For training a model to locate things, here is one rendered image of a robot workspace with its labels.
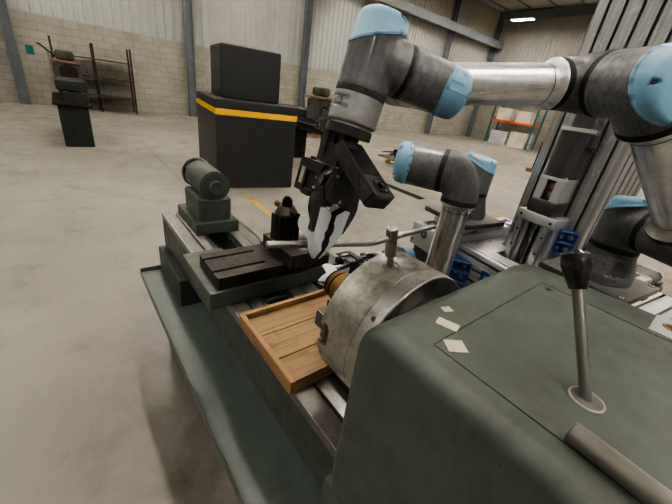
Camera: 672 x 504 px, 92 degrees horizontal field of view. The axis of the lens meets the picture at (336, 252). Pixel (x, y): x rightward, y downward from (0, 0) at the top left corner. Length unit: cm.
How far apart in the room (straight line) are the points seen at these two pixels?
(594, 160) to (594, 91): 56
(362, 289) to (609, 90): 55
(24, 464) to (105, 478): 34
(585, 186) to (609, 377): 88
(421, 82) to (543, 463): 47
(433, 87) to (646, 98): 35
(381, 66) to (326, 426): 70
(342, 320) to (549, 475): 38
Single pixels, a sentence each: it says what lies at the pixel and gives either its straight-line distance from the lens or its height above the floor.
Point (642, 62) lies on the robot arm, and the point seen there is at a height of 163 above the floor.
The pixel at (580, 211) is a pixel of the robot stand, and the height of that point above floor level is 129.
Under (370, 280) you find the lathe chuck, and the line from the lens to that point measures 63.
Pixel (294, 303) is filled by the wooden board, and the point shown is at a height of 89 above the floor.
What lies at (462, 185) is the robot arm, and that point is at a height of 136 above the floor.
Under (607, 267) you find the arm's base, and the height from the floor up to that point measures 121.
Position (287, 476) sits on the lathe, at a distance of 113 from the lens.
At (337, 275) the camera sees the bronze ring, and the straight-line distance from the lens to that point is 83.
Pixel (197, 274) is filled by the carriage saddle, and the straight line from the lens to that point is 118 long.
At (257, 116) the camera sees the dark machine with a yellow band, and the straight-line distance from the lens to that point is 528.
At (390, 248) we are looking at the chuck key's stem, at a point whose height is 128.
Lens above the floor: 152
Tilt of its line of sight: 26 degrees down
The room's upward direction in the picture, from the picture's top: 9 degrees clockwise
